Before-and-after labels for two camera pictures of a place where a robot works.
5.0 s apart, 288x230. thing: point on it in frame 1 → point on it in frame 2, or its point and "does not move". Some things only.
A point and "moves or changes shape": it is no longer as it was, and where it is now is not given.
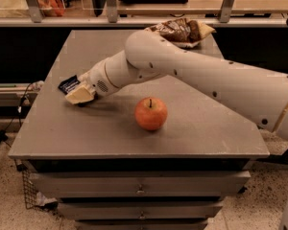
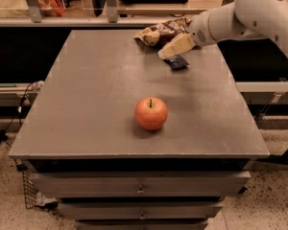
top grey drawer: (140, 183) does not move
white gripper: (97, 78) → (197, 30)
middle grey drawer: (140, 210) does not move
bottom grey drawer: (147, 224) does not move
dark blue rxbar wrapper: (68, 84) moves or changes shape
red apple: (151, 113) does not move
